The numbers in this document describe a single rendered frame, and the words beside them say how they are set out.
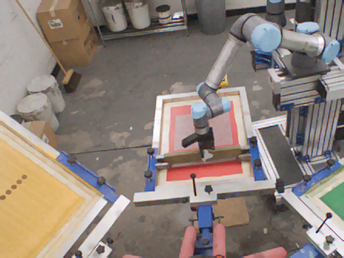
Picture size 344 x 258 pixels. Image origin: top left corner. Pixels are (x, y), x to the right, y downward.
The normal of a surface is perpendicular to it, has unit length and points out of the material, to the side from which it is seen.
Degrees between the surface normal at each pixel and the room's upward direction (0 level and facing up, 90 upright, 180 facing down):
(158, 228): 0
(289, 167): 0
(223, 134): 0
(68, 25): 90
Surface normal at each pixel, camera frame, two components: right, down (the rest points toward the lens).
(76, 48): 0.04, 0.71
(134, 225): -0.10, -0.69
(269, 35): 0.34, 0.61
